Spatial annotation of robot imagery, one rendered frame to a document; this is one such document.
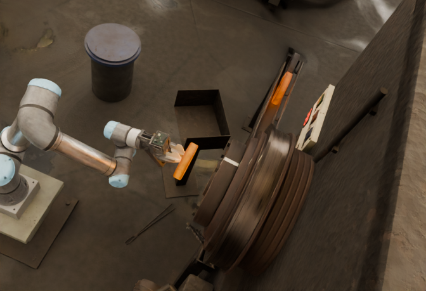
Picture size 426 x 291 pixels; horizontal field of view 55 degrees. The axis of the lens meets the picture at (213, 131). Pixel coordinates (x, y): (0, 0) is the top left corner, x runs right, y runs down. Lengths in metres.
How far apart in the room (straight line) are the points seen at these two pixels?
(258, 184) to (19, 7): 2.56
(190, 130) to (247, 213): 0.96
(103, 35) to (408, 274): 2.16
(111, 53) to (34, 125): 1.01
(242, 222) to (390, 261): 0.53
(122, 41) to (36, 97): 1.03
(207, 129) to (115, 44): 0.81
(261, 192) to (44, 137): 0.80
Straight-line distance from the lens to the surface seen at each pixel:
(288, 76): 2.12
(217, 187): 1.12
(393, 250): 0.61
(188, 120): 1.98
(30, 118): 1.51
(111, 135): 1.66
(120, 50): 2.42
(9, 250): 2.34
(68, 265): 2.30
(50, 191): 2.11
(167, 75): 2.89
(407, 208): 0.65
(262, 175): 1.06
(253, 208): 1.05
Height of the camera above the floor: 2.23
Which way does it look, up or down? 56 degrees down
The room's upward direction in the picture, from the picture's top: 24 degrees clockwise
